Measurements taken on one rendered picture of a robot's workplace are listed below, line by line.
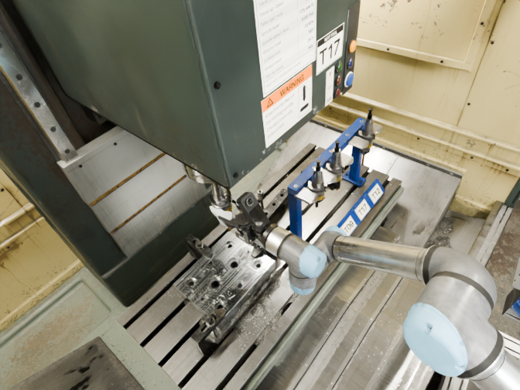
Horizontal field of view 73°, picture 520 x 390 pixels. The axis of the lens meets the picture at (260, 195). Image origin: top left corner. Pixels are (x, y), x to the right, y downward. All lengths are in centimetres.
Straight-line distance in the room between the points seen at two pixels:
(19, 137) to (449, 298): 111
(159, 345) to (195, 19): 106
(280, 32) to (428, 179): 134
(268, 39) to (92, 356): 143
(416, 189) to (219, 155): 134
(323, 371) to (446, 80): 120
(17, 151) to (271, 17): 83
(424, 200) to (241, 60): 138
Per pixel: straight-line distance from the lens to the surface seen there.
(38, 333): 199
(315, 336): 140
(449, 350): 72
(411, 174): 186
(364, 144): 136
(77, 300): 197
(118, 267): 159
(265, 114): 66
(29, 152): 121
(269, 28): 61
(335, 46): 81
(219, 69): 55
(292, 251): 90
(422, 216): 178
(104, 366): 167
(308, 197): 115
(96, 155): 124
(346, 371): 141
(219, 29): 53
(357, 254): 95
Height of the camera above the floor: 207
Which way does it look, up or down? 47 degrees down
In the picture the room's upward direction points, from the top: 8 degrees counter-clockwise
